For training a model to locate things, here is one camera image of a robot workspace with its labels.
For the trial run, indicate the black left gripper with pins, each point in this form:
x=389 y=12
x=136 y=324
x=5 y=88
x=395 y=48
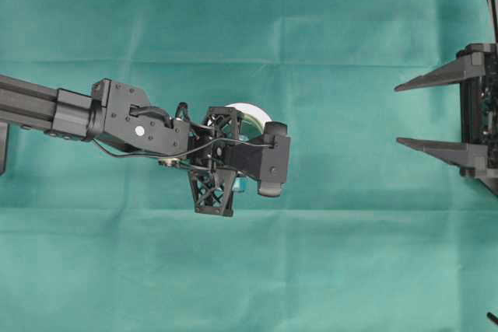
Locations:
x=210 y=177

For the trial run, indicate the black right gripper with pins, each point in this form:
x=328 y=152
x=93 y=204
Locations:
x=476 y=71

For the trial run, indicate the white duct tape roll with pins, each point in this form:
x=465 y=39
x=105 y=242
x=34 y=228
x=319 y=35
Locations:
x=253 y=120

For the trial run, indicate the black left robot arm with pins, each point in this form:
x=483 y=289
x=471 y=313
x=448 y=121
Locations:
x=122 y=122

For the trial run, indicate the green cloth table cover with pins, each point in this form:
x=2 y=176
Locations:
x=368 y=235

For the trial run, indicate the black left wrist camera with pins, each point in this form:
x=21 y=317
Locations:
x=264 y=159

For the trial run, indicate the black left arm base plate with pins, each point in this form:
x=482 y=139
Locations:
x=4 y=140

